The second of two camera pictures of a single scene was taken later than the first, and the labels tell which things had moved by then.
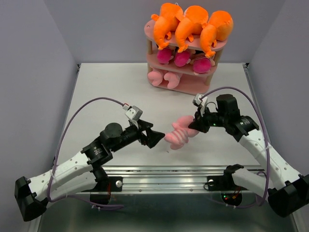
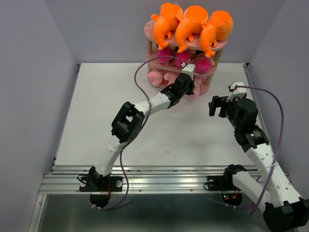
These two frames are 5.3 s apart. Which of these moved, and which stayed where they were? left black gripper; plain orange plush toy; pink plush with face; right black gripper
Moved: pink plush with face; right black gripper; left black gripper
Stayed: plain orange plush toy
